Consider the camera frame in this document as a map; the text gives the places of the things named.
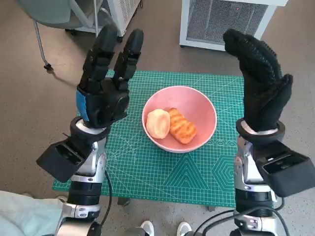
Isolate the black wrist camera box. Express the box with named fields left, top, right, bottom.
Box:
left=255, top=141, right=315, bottom=198
left=36, top=136, right=95, bottom=183

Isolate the long striped toy bread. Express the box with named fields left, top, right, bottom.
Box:
left=168, top=107, right=198, bottom=145

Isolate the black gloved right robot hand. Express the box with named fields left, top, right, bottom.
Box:
left=222, top=29, right=294, bottom=134

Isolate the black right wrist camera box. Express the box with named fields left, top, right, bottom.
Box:
left=255, top=141, right=315, bottom=198

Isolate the grey chair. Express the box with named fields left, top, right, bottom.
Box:
left=16, top=0, right=97, bottom=73

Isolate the white wheeled mesh cabinet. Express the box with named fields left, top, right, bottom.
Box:
left=65, top=0, right=143, bottom=43

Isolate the person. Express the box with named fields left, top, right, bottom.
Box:
left=0, top=190, right=72, bottom=236

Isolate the green cutting mat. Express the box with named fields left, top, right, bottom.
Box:
left=52, top=70, right=245, bottom=208

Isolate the large white mesh cabinet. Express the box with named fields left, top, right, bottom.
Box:
left=179, top=0, right=288, bottom=53

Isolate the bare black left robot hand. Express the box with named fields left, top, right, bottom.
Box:
left=75, top=24, right=145, bottom=129

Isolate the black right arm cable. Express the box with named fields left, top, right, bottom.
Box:
left=195, top=206, right=290, bottom=236

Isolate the white shoe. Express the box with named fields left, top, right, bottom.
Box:
left=140, top=220, right=155, bottom=236
left=176, top=221, right=192, bottom=236

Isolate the round toy bread bun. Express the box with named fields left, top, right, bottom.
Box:
left=146, top=109, right=171, bottom=139

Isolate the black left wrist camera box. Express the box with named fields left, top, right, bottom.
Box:
left=36, top=136, right=95, bottom=183

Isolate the pink bowl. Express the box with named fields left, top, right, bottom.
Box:
left=142, top=85, right=218, bottom=154

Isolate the thin metal pole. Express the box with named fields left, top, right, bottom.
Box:
left=93, top=0, right=100, bottom=38

